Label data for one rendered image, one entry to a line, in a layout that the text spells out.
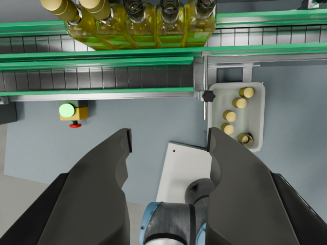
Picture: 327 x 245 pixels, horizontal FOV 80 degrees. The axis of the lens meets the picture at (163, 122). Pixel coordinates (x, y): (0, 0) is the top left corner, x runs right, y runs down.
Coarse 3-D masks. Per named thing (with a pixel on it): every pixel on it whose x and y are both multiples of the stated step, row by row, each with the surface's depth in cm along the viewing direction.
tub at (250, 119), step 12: (216, 84) 61; (228, 84) 60; (240, 84) 60; (252, 84) 60; (216, 96) 68; (228, 96) 68; (252, 96) 66; (264, 96) 60; (216, 108) 69; (228, 108) 69; (252, 108) 66; (216, 120) 69; (240, 120) 69; (252, 120) 67; (240, 132) 70; (252, 132) 67; (252, 144) 66
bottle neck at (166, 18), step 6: (162, 0) 30; (168, 0) 31; (174, 0) 31; (162, 6) 30; (168, 6) 34; (174, 6) 33; (162, 12) 32; (168, 12) 30; (174, 12) 31; (168, 18) 33; (174, 18) 33
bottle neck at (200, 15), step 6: (198, 0) 30; (204, 0) 33; (210, 0) 32; (216, 0) 30; (198, 6) 31; (204, 6) 30; (210, 6) 30; (198, 12) 33; (204, 12) 32; (210, 12) 32; (204, 18) 34
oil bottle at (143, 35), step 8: (144, 8) 35; (152, 8) 36; (128, 16) 35; (152, 16) 36; (128, 24) 36; (136, 24) 35; (144, 24) 35; (152, 24) 36; (128, 32) 37; (136, 32) 37; (144, 32) 37; (152, 32) 37; (136, 40) 42; (144, 40) 42; (152, 40) 42; (144, 48) 49; (152, 48) 49; (160, 48) 55
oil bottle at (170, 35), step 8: (160, 8) 35; (184, 8) 36; (160, 16) 35; (184, 16) 36; (160, 24) 35; (168, 24) 35; (176, 24) 35; (184, 24) 36; (160, 32) 36; (168, 32) 36; (176, 32) 36; (184, 32) 37; (160, 40) 41; (168, 40) 41; (176, 40) 41
